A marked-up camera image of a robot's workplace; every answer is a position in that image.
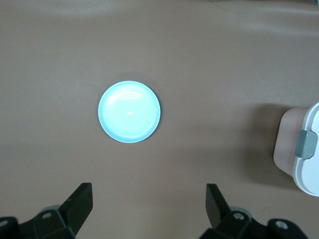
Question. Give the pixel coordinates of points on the light blue round plate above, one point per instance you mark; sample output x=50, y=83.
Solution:
x=129, y=117

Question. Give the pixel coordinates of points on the white lidded storage box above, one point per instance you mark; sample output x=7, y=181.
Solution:
x=309, y=174

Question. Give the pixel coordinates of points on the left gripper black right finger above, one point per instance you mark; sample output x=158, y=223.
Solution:
x=231, y=226

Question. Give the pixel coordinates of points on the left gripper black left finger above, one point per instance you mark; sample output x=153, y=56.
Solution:
x=54, y=224

